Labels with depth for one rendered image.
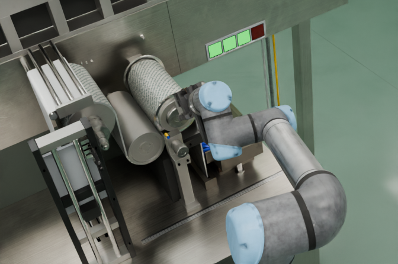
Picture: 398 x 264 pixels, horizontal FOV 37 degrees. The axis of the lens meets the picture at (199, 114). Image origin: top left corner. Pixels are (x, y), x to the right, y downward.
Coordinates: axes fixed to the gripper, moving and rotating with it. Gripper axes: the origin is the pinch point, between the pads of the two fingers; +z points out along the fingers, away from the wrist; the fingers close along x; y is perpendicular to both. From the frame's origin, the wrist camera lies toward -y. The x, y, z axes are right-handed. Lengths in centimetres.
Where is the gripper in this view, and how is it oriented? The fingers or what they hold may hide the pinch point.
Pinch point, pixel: (186, 115)
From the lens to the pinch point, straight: 176.5
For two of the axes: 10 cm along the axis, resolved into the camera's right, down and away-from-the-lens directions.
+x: -8.8, 4.0, -2.7
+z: -2.6, 0.9, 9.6
